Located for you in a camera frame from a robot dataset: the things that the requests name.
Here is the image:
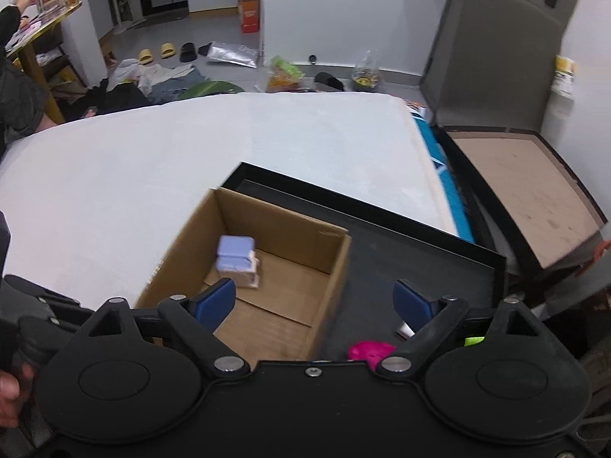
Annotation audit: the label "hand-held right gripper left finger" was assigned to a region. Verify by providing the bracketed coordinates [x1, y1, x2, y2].
[71, 278, 251, 377]

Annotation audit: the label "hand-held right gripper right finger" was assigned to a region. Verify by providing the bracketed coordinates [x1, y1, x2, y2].
[376, 279, 551, 376]

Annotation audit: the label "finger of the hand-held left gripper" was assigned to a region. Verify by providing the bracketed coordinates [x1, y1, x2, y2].
[2, 274, 95, 318]

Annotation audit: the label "black shallow tray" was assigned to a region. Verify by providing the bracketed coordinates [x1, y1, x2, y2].
[220, 162, 508, 361]

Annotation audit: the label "pink plastic toy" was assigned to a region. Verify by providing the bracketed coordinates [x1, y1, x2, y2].
[348, 341, 398, 362]

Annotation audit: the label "brown cardboard box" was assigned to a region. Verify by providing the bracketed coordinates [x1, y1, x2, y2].
[135, 186, 352, 361]

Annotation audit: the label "person's left hand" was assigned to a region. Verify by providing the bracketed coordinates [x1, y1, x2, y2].
[0, 364, 35, 429]

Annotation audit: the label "lavender block toy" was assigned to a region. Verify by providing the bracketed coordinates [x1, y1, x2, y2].
[216, 235, 261, 290]

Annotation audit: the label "blue printed sheet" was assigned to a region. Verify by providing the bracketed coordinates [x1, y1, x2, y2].
[403, 99, 476, 244]

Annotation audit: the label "black cloth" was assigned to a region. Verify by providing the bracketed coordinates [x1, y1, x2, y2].
[62, 83, 154, 121]

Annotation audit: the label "green cloth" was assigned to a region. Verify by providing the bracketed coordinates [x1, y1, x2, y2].
[183, 81, 244, 101]

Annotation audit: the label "blue jeans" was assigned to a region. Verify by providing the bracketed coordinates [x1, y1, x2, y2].
[152, 67, 207, 104]

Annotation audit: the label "wooden side table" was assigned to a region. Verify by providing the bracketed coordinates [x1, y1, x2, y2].
[5, 0, 85, 126]

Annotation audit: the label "clear plastic bag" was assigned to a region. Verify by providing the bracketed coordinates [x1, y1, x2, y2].
[350, 50, 383, 92]

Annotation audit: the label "black shoe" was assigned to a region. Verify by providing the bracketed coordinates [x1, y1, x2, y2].
[314, 72, 345, 92]

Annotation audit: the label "green yellow snack bag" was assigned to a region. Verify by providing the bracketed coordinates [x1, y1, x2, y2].
[264, 55, 307, 93]

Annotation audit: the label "white plastic bag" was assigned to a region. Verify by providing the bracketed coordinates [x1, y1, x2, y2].
[112, 58, 145, 83]

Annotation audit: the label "silver foil bag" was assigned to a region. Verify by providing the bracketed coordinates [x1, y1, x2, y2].
[207, 41, 259, 68]

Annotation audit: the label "orange cardboard box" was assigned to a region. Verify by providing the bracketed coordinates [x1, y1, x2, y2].
[238, 0, 263, 34]

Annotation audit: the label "yellow white wall packet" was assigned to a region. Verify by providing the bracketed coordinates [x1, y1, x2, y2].
[550, 55, 579, 99]

